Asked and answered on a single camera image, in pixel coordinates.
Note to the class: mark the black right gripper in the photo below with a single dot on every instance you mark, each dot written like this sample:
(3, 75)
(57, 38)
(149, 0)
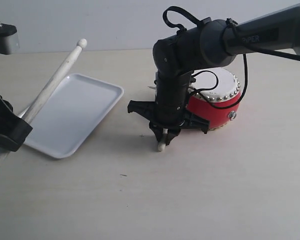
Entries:
(174, 119)

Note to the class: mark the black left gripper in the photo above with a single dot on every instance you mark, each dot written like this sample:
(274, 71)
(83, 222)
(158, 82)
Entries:
(13, 129)

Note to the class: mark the white wooden drumstick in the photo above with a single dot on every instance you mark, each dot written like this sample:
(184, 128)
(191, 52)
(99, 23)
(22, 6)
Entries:
(163, 141)
(50, 87)

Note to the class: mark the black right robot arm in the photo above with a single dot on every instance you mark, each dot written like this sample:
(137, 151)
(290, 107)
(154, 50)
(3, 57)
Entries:
(210, 44)

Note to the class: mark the small red drum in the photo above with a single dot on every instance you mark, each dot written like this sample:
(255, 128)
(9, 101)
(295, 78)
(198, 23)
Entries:
(220, 88)

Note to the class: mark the white rectangular plastic tray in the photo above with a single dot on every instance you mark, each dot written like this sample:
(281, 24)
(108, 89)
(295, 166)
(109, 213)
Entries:
(71, 113)

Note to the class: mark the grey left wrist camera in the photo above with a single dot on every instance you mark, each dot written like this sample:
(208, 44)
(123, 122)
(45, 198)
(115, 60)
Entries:
(9, 40)

